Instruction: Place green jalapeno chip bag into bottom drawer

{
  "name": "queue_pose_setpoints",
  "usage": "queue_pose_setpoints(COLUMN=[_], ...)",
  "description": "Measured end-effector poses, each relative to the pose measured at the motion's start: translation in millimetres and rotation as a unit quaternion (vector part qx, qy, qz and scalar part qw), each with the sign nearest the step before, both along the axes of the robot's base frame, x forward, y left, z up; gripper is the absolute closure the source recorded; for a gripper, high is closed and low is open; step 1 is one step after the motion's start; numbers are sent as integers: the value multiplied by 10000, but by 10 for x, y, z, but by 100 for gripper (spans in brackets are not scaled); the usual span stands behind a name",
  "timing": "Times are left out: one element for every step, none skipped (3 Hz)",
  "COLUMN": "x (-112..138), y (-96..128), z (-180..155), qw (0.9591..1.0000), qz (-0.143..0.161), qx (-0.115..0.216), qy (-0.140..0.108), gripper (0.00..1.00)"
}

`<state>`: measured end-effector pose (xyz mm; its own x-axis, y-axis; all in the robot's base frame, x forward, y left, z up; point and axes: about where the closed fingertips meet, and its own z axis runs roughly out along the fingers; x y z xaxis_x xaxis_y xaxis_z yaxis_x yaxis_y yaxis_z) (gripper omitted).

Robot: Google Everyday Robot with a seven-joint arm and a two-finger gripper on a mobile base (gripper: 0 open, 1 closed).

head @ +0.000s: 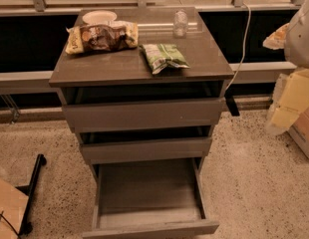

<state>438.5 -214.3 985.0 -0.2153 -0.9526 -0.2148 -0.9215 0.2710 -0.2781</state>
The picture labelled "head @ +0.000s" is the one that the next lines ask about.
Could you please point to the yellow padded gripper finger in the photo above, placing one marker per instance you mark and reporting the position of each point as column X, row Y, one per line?
column 276, row 40

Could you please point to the green jalapeno chip bag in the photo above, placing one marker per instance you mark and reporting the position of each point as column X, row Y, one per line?
column 161, row 56

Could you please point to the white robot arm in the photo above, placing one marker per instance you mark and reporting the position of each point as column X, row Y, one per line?
column 293, row 38

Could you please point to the grey drawer cabinet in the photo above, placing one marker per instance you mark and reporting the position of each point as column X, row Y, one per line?
column 130, row 67

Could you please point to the brown yellow chip bag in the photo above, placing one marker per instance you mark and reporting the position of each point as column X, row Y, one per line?
column 106, row 36

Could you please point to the grey top drawer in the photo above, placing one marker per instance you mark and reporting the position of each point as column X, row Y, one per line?
column 128, row 107

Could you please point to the grey drawer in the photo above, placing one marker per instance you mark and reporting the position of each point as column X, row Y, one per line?
column 128, row 107
column 145, row 144
column 160, row 199

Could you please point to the grey bottom drawer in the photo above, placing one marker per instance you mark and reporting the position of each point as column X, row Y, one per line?
column 160, row 199

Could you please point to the grey middle drawer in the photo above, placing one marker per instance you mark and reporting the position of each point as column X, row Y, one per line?
column 145, row 144

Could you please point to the cardboard box right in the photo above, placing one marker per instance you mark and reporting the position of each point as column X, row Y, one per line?
column 290, row 108

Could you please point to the cardboard box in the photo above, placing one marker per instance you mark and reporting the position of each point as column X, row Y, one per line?
column 13, row 204
column 290, row 108

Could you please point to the clear plastic bottle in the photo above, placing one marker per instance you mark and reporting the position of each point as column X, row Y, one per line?
column 180, row 24

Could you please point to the white paper bowl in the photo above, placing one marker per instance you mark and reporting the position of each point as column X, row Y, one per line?
column 100, row 16

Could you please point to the cardboard box left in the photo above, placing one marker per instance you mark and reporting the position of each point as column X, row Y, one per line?
column 13, row 204

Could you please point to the black metal stand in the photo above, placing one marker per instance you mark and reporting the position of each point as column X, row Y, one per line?
column 29, row 191

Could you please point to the black cabinet caster bracket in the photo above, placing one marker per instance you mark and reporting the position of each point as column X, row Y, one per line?
column 232, row 106

